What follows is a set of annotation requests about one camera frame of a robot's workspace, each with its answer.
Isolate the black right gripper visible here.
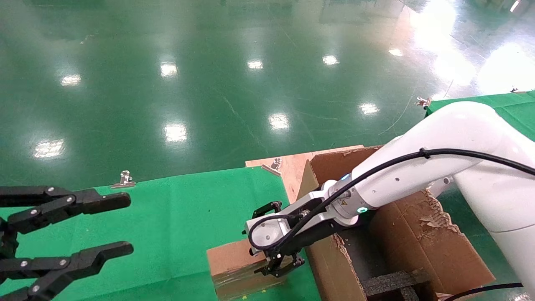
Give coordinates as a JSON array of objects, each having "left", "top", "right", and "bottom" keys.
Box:
[{"left": 251, "top": 202, "right": 370, "bottom": 278}]

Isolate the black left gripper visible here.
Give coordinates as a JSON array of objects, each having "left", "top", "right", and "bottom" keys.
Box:
[{"left": 0, "top": 186, "right": 134, "bottom": 301}]

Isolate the small cardboard box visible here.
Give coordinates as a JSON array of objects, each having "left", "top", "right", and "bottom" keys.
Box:
[{"left": 207, "top": 239, "right": 308, "bottom": 301}]

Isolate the black foam carton lining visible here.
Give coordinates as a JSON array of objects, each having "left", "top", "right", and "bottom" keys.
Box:
[{"left": 343, "top": 226, "right": 389, "bottom": 289}]

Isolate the large open cardboard carton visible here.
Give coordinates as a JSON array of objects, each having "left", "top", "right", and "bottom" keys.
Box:
[{"left": 295, "top": 144, "right": 496, "bottom": 301}]

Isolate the green cloth with wood board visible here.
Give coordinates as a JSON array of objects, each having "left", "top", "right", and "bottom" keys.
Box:
[{"left": 0, "top": 166, "right": 322, "bottom": 301}]

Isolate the black foam insert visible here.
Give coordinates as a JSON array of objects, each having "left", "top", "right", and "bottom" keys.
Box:
[{"left": 360, "top": 269, "right": 435, "bottom": 301}]

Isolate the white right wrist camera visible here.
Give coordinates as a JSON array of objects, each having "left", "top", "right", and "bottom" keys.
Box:
[{"left": 244, "top": 180, "right": 347, "bottom": 256}]

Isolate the loose black cable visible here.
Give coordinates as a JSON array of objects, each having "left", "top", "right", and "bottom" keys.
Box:
[{"left": 442, "top": 283, "right": 524, "bottom": 301}]

